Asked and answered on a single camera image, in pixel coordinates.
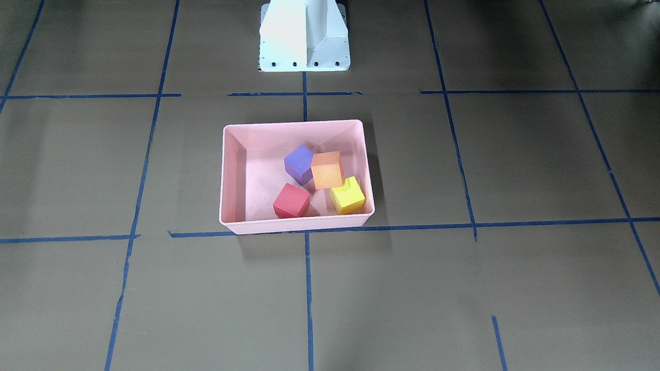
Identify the orange foam block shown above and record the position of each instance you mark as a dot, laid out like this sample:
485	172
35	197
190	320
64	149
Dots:
327	170

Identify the yellow foam block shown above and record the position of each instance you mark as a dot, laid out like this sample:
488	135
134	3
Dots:
349	197

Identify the purple foam block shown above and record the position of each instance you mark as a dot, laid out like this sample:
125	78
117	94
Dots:
298	165

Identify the red foam block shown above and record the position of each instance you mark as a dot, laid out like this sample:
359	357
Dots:
291	202

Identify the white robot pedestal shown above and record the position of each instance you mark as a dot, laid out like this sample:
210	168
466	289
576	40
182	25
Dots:
303	36

